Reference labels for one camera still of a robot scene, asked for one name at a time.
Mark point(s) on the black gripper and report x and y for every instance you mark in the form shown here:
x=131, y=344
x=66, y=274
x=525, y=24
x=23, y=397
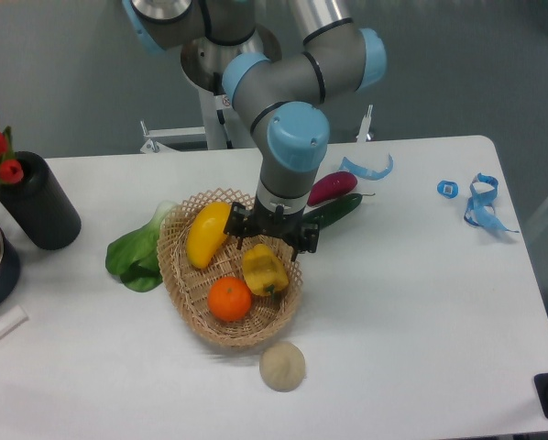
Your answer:
x=272, y=222

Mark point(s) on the yellow bell pepper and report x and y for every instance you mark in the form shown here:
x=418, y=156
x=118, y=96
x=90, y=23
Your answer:
x=263, y=272

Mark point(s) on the green cucumber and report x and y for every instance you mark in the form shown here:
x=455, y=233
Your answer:
x=330, y=213

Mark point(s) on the beige steamed bun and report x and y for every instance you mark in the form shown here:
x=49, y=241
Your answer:
x=282, y=367

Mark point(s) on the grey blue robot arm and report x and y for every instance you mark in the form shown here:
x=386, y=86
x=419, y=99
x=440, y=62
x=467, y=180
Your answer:
x=293, y=139

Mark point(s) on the woven wicker basket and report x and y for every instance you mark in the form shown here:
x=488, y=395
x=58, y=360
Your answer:
x=188, y=287

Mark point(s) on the yellow mango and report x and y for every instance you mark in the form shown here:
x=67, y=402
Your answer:
x=207, y=234

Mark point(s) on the purple sweet potato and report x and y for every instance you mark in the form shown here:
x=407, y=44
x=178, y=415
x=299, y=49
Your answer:
x=332, y=186

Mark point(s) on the orange fruit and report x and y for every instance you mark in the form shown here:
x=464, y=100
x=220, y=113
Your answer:
x=229, y=299

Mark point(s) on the blue curved plastic strip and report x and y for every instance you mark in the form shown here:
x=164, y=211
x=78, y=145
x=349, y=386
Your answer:
x=366, y=173

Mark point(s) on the green bok choy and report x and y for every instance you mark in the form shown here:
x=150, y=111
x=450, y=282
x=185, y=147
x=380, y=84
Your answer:
x=133, y=257

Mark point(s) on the small blue tag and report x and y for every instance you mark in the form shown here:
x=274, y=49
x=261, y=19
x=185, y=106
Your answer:
x=448, y=189

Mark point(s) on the black cylindrical vase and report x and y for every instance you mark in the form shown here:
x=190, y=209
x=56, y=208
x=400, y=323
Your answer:
x=40, y=206

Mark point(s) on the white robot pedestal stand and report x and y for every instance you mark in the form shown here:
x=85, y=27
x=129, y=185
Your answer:
x=214, y=119

